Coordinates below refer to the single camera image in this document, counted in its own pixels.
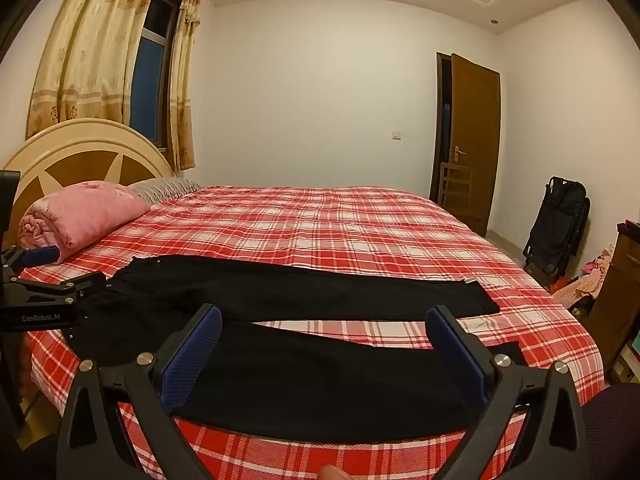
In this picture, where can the dark wooden door frame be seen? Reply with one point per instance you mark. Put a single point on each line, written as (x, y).
(440, 110)

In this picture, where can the person's right hand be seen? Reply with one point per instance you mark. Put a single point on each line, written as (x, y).
(332, 474)

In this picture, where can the wooden slatted rail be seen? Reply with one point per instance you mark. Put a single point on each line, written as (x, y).
(455, 185)

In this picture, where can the brown wooden door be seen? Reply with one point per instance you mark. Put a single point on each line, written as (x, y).
(475, 135)

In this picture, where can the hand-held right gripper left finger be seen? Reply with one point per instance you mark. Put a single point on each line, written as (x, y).
(192, 355)

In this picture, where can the bed with red plaid sheet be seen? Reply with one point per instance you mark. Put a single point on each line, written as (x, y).
(350, 230)

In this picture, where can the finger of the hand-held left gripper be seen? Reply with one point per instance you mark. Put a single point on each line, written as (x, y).
(55, 291)
(40, 255)

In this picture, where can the dark window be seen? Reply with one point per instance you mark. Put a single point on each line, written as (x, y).
(150, 85)

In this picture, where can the cream and brown headboard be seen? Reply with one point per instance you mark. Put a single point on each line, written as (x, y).
(90, 160)

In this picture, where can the brown wooden cabinet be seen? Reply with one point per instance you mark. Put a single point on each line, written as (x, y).
(620, 280)

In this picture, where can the grey patterned pillow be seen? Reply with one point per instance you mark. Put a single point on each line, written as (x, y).
(162, 189)

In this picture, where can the wide beige floral curtain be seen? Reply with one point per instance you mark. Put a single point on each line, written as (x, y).
(90, 50)

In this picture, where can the person's right leg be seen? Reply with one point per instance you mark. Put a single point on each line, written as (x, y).
(615, 425)

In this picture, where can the pile of colourful clothes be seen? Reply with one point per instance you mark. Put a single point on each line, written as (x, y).
(582, 285)

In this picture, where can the pink folded blanket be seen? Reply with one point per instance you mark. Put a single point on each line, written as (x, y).
(85, 215)

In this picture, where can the black pants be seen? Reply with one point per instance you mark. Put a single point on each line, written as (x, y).
(300, 375)

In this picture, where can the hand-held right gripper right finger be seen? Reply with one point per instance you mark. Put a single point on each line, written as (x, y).
(457, 355)

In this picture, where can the black folded stroller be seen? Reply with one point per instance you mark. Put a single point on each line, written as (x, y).
(557, 225)

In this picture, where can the narrow beige floral curtain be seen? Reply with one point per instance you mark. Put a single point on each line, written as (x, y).
(182, 85)

